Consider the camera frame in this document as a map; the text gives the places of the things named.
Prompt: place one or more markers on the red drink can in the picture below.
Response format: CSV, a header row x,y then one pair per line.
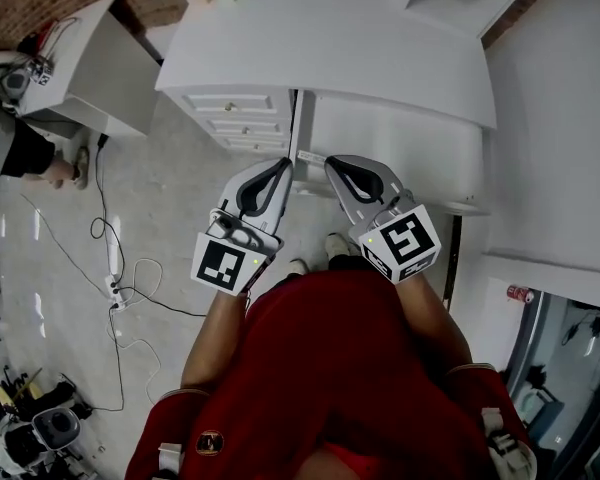
x,y
521,294

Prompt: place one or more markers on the grey and white device stand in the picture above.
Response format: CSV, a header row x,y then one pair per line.
x,y
55,428

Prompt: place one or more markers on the white wooden desk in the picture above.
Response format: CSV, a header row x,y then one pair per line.
x,y
330,43

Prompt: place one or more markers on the narrow small white drawer front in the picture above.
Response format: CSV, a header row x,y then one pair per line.
x,y
255,144

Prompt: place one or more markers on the medium small white drawer front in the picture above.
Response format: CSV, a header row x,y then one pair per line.
x,y
245,127

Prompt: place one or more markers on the person's left forearm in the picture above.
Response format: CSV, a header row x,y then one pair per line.
x,y
210,348

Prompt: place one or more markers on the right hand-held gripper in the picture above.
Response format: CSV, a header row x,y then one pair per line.
x,y
405,243

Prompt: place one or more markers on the person's right forearm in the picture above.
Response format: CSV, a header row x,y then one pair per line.
x,y
432,328

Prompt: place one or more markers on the person's right white shoe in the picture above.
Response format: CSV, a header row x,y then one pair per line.
x,y
337,245

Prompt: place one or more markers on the white open side cabinet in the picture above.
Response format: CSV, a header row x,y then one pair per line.
x,y
105,68

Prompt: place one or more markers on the person's white shoe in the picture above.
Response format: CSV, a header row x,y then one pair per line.
x,y
298,266
337,245

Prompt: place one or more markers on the large small white drawer front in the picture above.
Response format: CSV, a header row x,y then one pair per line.
x,y
230,104

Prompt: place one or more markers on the white power strip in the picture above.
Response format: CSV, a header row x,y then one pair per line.
x,y
116,293

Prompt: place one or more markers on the black-framed glass door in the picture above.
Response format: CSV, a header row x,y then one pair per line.
x,y
525,348

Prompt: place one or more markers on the person's red shirt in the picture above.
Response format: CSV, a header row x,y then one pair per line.
x,y
330,368

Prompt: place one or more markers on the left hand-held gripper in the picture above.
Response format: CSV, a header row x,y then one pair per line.
x,y
220,265

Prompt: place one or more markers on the person's left white shoe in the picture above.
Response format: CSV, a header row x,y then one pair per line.
x,y
298,266

